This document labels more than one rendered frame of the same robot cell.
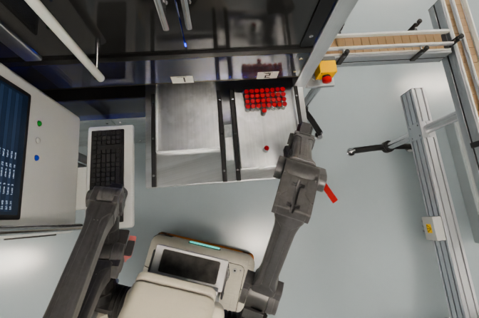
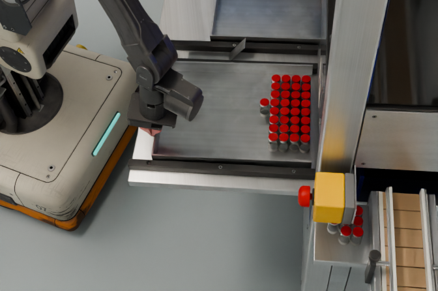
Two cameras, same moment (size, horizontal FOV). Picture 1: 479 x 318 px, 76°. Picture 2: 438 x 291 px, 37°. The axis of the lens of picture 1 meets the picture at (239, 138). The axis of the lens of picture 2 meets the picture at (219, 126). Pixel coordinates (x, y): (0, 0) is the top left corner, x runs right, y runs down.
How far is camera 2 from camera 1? 1.14 m
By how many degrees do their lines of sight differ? 42
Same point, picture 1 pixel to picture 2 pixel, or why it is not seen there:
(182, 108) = (291, 1)
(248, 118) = (260, 89)
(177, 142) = not seen: outside the picture
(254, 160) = not seen: hidden behind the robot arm
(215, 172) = (173, 36)
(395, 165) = not seen: outside the picture
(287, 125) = (234, 150)
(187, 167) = (191, 2)
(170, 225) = not seen: hidden behind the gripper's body
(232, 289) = (25, 161)
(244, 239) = (107, 229)
